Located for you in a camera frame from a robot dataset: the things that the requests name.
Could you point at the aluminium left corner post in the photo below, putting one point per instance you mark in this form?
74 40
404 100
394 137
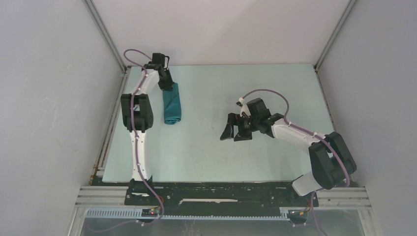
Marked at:
97 19

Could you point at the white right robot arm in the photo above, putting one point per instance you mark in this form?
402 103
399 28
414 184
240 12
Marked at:
330 159

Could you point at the aluminium left side rail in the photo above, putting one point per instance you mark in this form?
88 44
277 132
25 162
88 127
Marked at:
99 164

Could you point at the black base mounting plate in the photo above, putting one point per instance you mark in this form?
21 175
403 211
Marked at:
218 198

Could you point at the aluminium corner post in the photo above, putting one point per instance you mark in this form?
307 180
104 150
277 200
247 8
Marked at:
97 19
335 33

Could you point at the aluminium front frame rail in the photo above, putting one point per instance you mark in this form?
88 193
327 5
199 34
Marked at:
353 198

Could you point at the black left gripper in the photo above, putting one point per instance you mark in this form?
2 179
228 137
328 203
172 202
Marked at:
169 84

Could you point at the teal cloth napkin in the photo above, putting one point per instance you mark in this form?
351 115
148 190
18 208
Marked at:
172 106

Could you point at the white slotted cable duct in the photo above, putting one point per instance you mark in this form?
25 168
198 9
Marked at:
143 213

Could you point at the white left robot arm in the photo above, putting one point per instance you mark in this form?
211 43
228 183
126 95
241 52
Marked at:
137 114

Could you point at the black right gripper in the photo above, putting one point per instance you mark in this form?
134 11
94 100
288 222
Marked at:
235 119

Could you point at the aluminium right corner post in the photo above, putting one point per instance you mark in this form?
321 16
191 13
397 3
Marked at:
335 33

